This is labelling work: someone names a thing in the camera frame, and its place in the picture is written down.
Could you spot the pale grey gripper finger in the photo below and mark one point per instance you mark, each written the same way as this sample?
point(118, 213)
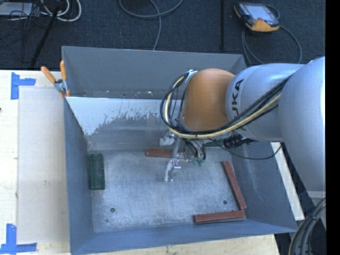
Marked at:
point(168, 173)
point(177, 164)

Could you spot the red-brown flat block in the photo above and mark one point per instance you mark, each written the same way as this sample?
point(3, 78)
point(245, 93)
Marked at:
point(233, 185)
point(159, 153)
point(219, 217)

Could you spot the grey metal bin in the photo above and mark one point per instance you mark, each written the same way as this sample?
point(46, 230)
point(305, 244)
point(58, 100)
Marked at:
point(138, 195)

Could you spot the dark green flat block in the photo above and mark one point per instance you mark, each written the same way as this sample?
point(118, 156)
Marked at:
point(97, 171)

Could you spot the black cylinder on white bracket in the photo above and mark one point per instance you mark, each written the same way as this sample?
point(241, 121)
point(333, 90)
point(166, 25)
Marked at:
point(233, 141)

